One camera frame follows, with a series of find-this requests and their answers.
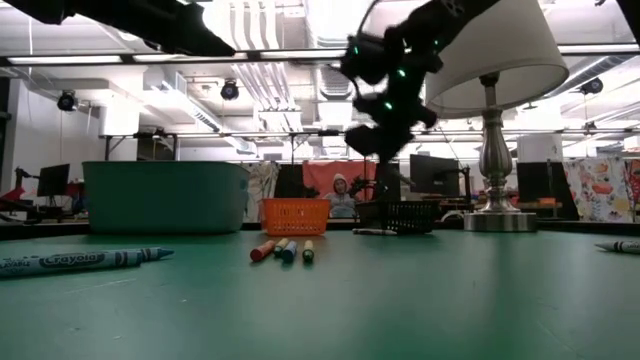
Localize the floral hanging cloth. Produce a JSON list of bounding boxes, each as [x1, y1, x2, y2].
[[244, 160, 280, 221], [562, 157, 640, 224]]

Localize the orange hanging cloth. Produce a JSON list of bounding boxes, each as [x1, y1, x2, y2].
[[302, 160, 377, 201]]

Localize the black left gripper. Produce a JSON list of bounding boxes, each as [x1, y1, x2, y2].
[[0, 0, 236, 57]]

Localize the black mesh basket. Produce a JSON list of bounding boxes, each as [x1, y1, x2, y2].
[[355, 200, 441, 235]]

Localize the person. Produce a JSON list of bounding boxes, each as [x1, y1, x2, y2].
[[324, 173, 357, 219]]

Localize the white-shade silver table lamp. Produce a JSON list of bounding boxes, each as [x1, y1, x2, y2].
[[424, 0, 571, 234]]

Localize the black partition panel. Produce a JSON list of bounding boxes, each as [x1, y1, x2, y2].
[[374, 163, 402, 201], [273, 163, 305, 200]]

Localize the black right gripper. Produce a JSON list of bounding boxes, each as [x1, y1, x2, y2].
[[341, 19, 445, 160]]

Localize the orange mesh basket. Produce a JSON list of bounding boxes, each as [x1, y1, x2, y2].
[[259, 198, 332, 237]]

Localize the red crayon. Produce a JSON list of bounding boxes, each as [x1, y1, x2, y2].
[[249, 239, 278, 263]]

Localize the green table mat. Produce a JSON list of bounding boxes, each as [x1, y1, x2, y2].
[[0, 227, 640, 360]]

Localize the large teal plastic bin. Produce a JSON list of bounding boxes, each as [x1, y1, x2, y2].
[[82, 160, 250, 235]]

